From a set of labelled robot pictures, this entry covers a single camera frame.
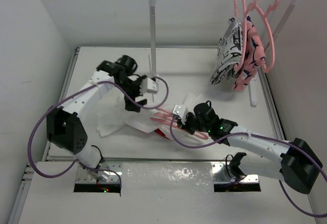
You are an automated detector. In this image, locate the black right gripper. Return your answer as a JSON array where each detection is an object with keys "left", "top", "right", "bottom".
[{"left": 177, "top": 111, "right": 210, "bottom": 135}]

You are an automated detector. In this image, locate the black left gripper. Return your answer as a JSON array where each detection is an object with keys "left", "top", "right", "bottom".
[{"left": 115, "top": 76, "right": 147, "bottom": 111}]

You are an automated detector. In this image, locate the white t shirt red print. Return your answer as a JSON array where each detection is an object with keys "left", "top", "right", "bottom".
[{"left": 96, "top": 92, "right": 207, "bottom": 140}]

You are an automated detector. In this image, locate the pink plastic hanger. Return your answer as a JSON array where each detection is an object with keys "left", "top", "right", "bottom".
[{"left": 150, "top": 107, "right": 209, "bottom": 141}]

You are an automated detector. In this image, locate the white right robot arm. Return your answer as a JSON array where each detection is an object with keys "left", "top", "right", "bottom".
[{"left": 173, "top": 101, "right": 322, "bottom": 194}]

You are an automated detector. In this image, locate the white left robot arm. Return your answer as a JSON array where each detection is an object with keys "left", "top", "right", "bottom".
[{"left": 46, "top": 55, "right": 158, "bottom": 168}]

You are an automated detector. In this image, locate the white black printed shirt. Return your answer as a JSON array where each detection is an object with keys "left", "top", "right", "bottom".
[{"left": 209, "top": 17, "right": 243, "bottom": 85}]

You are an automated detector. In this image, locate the pink navy printed shirt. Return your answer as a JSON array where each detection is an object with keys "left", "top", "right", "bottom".
[{"left": 232, "top": 15, "right": 266, "bottom": 92}]

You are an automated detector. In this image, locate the empty pink hanger right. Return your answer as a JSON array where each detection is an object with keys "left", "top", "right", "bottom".
[{"left": 251, "top": 0, "right": 281, "bottom": 74}]

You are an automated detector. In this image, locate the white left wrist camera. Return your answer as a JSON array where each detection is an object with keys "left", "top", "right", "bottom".
[{"left": 141, "top": 77, "right": 158, "bottom": 94}]

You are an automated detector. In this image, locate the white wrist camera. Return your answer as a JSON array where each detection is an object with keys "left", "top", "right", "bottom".
[
  {"left": 141, "top": 77, "right": 158, "bottom": 94},
  {"left": 172, "top": 104, "right": 189, "bottom": 120}
]

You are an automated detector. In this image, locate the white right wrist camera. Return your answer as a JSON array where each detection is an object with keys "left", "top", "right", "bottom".
[{"left": 172, "top": 104, "right": 189, "bottom": 120}]

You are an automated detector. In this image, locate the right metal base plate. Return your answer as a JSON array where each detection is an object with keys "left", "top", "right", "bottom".
[{"left": 212, "top": 161, "right": 260, "bottom": 184}]

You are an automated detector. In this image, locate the metal base plate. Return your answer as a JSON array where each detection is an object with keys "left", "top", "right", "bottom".
[
  {"left": 212, "top": 161, "right": 260, "bottom": 184},
  {"left": 75, "top": 162, "right": 122, "bottom": 185}
]

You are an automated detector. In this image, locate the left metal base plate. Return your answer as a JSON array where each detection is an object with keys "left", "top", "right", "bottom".
[{"left": 75, "top": 162, "right": 122, "bottom": 185}]

